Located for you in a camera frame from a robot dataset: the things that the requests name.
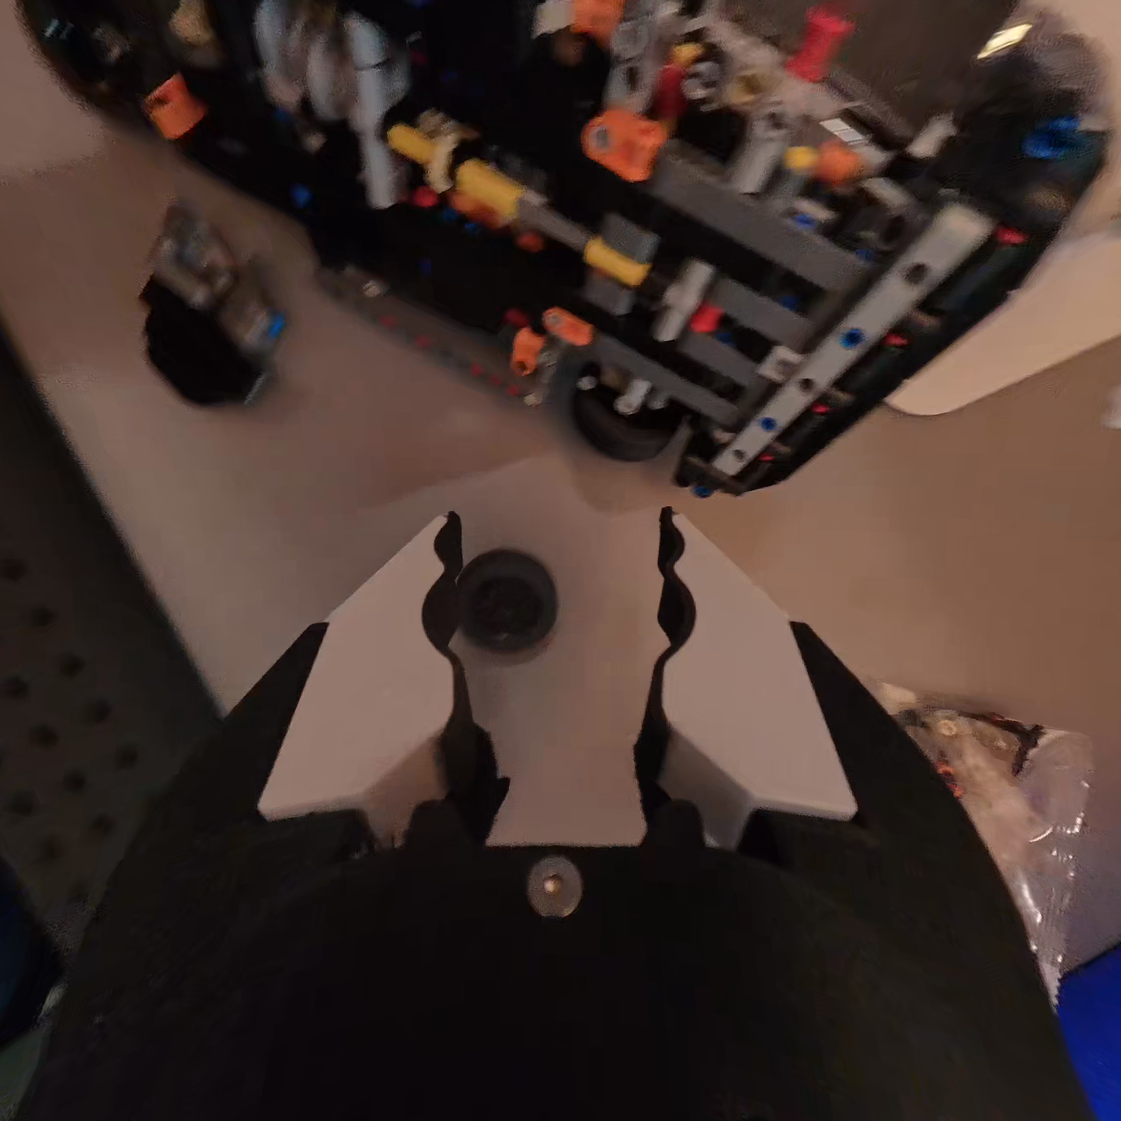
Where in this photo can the white metal stand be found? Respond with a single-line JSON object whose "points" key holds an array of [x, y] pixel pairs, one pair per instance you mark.
{"points": [[1006, 350]]}

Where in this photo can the plastic bag with lego pieces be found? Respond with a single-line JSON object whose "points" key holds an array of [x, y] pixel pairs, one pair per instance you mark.
{"points": [[1032, 831]]}

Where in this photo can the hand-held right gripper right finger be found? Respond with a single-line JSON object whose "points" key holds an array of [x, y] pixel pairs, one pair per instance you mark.
{"points": [[752, 700]]}

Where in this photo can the blue plastic bin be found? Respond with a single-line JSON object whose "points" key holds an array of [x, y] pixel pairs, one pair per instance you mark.
{"points": [[1094, 1050]]}

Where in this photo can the black lego fender assembly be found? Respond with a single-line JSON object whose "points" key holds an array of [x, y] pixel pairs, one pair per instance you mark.
{"points": [[201, 350]]}

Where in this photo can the lego car chassis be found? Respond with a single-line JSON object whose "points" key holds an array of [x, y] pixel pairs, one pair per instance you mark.
{"points": [[752, 263]]}

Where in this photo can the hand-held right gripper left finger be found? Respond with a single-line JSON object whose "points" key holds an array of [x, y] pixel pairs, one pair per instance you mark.
{"points": [[367, 700]]}

